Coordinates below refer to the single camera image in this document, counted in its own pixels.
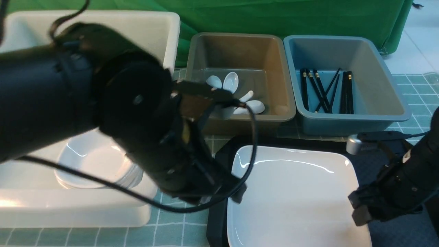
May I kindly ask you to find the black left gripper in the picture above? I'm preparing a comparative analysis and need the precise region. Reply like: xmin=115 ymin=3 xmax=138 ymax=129
xmin=123 ymin=115 xmax=247 ymax=205

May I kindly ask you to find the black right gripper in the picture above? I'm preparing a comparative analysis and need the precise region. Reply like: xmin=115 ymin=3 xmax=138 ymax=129
xmin=348 ymin=161 xmax=423 ymax=226

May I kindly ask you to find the small white bowl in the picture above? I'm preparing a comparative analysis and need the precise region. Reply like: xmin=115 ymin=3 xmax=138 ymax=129
xmin=57 ymin=129 xmax=144 ymax=188

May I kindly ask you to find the large white square plate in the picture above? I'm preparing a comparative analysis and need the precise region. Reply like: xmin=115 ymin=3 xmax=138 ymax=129
xmin=226 ymin=146 xmax=372 ymax=247

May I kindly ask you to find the white ceramic spoon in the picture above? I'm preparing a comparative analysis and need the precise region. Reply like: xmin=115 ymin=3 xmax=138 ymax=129
xmin=239 ymin=90 xmax=254 ymax=103

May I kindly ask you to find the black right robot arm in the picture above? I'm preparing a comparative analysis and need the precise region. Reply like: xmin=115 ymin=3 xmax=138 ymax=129
xmin=346 ymin=110 xmax=439 ymax=233

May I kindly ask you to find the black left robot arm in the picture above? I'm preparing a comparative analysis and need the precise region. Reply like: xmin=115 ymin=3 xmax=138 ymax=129
xmin=1 ymin=23 xmax=247 ymax=212

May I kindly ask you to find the white spoon in bin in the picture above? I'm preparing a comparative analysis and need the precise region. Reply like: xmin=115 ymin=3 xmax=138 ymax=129
xmin=206 ymin=75 xmax=223 ymax=89
xmin=222 ymin=72 xmax=239 ymax=94
xmin=233 ymin=100 xmax=265 ymax=115

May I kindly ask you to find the black chopstick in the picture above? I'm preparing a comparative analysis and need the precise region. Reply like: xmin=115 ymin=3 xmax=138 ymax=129
xmin=314 ymin=68 xmax=341 ymax=114
xmin=300 ymin=69 xmax=309 ymax=111
xmin=305 ymin=69 xmax=328 ymax=113
xmin=346 ymin=71 xmax=354 ymax=114
xmin=313 ymin=69 xmax=332 ymax=114
xmin=339 ymin=71 xmax=347 ymax=114

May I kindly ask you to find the brown plastic bin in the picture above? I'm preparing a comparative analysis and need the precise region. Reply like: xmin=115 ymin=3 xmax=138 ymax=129
xmin=186 ymin=33 xmax=297 ymax=136

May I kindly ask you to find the blue-grey plastic bin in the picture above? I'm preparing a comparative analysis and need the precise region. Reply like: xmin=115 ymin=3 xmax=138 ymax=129
xmin=283 ymin=35 xmax=412 ymax=137

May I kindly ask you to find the large white plastic bin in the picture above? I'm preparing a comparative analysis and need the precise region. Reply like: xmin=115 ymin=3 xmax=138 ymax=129
xmin=1 ymin=10 xmax=180 ymax=228

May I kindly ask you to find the green backdrop cloth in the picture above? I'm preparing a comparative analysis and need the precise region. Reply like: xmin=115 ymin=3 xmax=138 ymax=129
xmin=7 ymin=0 xmax=414 ymax=68

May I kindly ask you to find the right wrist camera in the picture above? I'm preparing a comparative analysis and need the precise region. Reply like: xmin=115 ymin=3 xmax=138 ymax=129
xmin=345 ymin=131 xmax=413 ymax=155

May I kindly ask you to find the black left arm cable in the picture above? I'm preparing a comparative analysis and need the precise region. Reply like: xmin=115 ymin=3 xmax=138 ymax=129
xmin=15 ymin=0 xmax=258 ymax=214

